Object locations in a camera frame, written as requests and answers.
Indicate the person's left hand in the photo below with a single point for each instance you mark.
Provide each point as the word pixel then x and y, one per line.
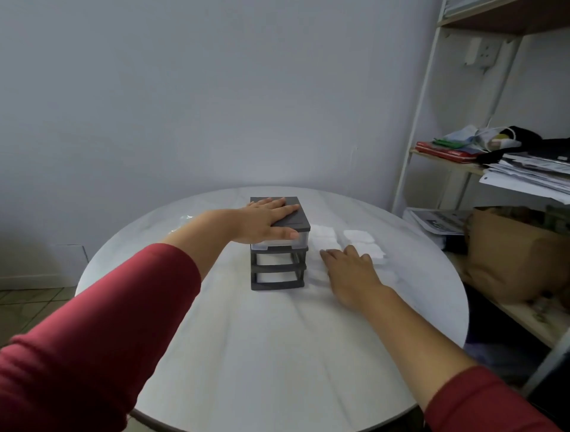
pixel 256 222

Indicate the person's right hand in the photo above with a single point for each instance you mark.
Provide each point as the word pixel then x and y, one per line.
pixel 354 280

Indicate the person's right fingers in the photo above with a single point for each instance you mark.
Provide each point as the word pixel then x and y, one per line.
pixel 349 258

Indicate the person's left thumb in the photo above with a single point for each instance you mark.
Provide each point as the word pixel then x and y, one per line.
pixel 285 234

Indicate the person's left middle finger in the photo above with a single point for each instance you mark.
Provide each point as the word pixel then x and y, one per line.
pixel 274 203

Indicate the dark grey mini drawer cabinet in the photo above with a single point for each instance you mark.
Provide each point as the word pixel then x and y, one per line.
pixel 294 219

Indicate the person's right forearm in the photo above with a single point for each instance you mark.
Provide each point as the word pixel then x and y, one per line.
pixel 427 356

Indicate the person's left forearm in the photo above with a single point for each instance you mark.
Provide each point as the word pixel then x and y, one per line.
pixel 111 320

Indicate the clear plastic drawer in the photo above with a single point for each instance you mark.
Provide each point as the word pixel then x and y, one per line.
pixel 300 240
pixel 363 242
pixel 324 238
pixel 317 269

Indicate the printed newspaper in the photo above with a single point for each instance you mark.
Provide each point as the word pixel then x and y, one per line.
pixel 441 221

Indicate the red book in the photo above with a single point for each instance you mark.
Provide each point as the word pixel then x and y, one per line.
pixel 445 153

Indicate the white metal shelf unit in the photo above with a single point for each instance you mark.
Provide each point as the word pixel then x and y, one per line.
pixel 416 120

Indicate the brown paper bag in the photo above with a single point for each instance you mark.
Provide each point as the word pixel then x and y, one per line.
pixel 512 253

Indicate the stack of white papers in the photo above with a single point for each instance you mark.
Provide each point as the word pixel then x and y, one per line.
pixel 525 176

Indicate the black cloth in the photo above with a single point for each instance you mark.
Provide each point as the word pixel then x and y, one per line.
pixel 527 138

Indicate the white wall socket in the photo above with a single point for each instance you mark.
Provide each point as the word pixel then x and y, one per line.
pixel 483 51

